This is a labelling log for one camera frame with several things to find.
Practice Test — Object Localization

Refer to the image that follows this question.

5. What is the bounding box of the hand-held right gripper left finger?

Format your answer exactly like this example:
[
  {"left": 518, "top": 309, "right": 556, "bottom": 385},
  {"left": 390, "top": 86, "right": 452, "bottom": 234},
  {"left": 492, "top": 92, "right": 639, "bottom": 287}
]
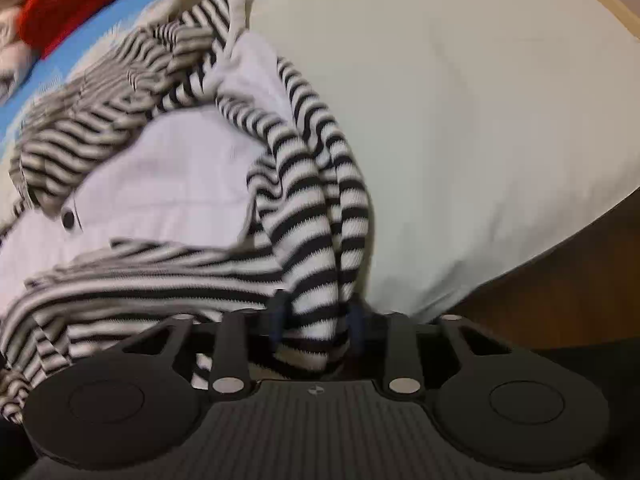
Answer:
[{"left": 120, "top": 290, "right": 291, "bottom": 401}]

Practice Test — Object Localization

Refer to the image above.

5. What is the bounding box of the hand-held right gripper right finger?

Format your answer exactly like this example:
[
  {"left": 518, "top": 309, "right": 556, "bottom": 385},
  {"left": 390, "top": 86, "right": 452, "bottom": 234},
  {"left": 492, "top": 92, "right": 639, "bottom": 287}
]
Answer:
[{"left": 347, "top": 299, "right": 516, "bottom": 401}]

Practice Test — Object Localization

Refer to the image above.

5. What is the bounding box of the striped hooded top white vest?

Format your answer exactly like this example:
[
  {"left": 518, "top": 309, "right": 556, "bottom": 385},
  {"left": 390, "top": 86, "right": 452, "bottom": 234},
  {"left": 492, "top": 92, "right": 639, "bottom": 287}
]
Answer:
[{"left": 0, "top": 0, "right": 373, "bottom": 421}]

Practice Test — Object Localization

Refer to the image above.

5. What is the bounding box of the blue patterned bed sheet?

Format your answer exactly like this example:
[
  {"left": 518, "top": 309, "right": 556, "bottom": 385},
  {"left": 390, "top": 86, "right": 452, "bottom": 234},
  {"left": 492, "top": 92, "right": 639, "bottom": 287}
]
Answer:
[{"left": 0, "top": 0, "right": 640, "bottom": 323}]

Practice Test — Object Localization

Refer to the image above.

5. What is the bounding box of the speckled white folded blanket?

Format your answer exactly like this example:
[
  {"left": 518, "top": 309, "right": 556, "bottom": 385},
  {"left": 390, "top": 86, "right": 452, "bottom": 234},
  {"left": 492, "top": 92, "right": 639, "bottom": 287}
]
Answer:
[{"left": 0, "top": 7, "right": 46, "bottom": 108}]

